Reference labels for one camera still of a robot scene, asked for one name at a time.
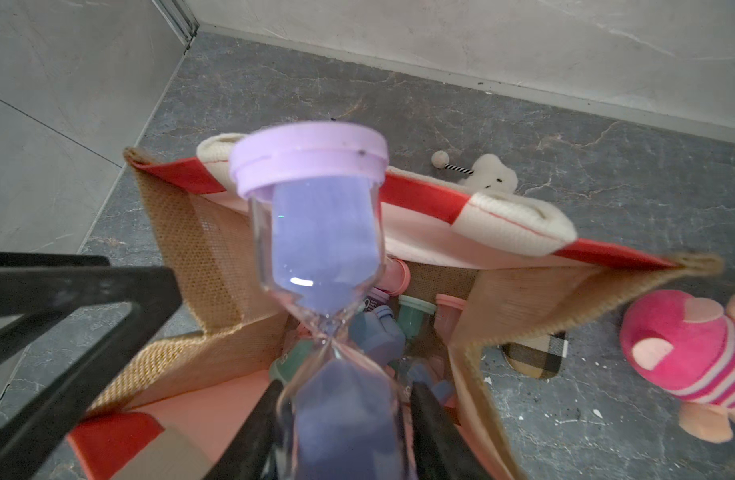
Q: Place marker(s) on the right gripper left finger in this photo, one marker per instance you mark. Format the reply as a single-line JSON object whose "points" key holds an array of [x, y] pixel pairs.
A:
{"points": [[249, 455]]}

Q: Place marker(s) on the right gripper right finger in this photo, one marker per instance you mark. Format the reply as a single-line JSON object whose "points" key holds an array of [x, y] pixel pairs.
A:
{"points": [[440, 451]]}

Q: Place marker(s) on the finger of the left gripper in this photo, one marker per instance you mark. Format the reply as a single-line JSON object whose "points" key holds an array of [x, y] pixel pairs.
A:
{"points": [[68, 325]]}

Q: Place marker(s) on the green hourglass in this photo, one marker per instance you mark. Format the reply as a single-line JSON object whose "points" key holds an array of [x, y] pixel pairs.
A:
{"points": [[414, 313], [285, 367]]}

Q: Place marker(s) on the blue hourglass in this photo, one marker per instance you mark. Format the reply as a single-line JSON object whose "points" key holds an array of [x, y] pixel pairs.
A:
{"points": [[420, 371], [377, 334]]}

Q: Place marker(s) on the pink hourglass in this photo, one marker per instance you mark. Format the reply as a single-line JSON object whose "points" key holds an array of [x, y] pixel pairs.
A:
{"points": [[449, 310], [396, 277]]}

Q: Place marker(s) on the red burlap canvas bag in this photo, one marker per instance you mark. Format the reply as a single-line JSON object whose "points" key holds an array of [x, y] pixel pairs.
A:
{"points": [[517, 262]]}

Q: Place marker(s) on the purple hourglass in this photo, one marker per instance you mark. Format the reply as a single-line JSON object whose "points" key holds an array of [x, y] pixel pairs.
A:
{"points": [[375, 299], [313, 193]]}

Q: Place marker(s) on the purple hourglass front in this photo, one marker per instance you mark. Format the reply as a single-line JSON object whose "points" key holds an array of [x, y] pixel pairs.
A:
{"points": [[375, 299]]}

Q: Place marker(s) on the plaid glasses case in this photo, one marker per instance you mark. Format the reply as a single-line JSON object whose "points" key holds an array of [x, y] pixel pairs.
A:
{"points": [[539, 357]]}

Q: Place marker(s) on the pink plush pig doll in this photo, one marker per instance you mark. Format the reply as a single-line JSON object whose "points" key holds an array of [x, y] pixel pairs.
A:
{"points": [[685, 345]]}

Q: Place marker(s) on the small white plush charm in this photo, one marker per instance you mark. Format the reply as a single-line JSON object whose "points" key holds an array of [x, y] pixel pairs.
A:
{"points": [[488, 174]]}

